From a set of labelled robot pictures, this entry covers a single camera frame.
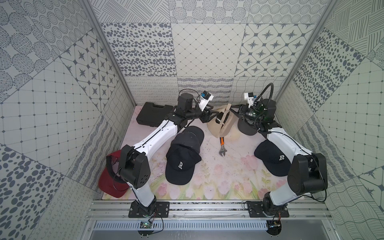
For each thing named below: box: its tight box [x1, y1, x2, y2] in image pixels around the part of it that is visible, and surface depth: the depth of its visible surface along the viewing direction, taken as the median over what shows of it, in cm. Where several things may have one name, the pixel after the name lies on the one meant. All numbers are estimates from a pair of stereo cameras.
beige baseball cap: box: [206, 103, 235, 138], surface depth 86 cm
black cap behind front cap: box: [166, 126, 205, 163], surface depth 90 cm
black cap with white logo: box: [165, 144, 202, 185], surface depth 85 cm
